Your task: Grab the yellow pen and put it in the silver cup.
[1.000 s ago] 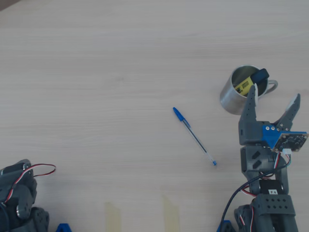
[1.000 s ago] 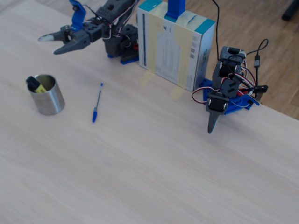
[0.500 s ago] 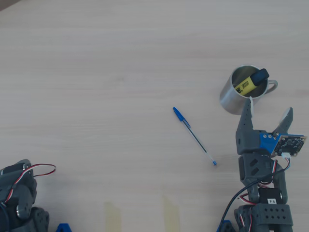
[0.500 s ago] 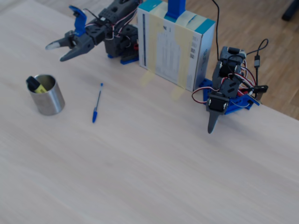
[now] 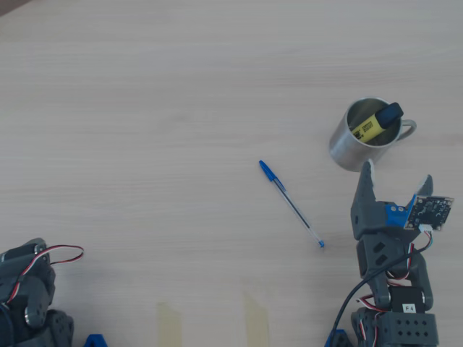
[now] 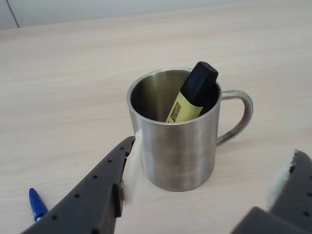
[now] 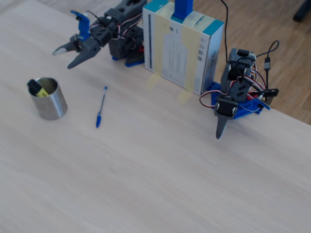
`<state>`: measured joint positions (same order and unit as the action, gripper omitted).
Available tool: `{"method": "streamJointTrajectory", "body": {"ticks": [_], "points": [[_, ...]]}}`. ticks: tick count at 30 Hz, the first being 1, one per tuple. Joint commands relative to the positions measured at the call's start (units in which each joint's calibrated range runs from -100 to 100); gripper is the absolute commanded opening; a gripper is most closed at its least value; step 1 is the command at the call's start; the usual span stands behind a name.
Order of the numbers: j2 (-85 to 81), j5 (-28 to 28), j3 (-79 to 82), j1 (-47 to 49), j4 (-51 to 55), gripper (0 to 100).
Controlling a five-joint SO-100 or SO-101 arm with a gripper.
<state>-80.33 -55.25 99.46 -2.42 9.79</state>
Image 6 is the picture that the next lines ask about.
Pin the blue ballpoint pen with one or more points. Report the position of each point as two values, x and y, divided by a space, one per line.
36 202

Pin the silver metal cup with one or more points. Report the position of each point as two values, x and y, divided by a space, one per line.
178 158

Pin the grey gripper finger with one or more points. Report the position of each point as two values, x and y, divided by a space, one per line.
297 190
92 190

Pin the yellow highlighter with black cap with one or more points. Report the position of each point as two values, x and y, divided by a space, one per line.
200 83

